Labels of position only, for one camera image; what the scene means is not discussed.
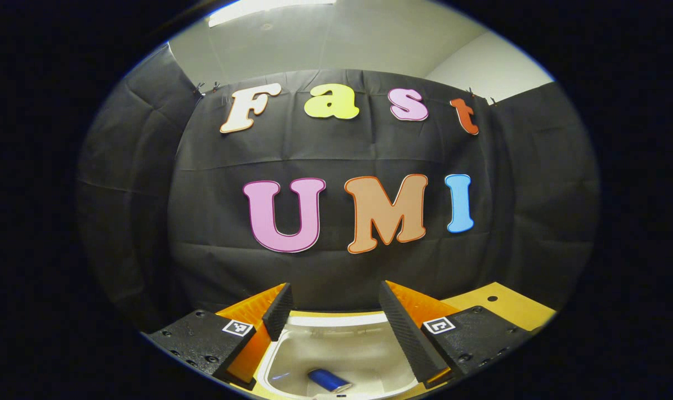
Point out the white desktop garbage bin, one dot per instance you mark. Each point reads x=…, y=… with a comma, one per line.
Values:
x=347, y=350

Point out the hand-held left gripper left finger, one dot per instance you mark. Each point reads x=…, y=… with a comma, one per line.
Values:
x=278, y=314

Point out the ceiling light panel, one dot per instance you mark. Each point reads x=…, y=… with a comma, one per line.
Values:
x=258, y=8

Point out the blue silver pop can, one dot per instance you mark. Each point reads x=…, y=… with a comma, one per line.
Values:
x=328, y=379

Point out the wooden desktop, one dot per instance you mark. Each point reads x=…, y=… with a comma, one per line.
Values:
x=508, y=308

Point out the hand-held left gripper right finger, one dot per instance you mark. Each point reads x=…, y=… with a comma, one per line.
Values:
x=403, y=333

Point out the black backdrop cloth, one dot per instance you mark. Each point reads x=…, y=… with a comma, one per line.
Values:
x=203, y=222

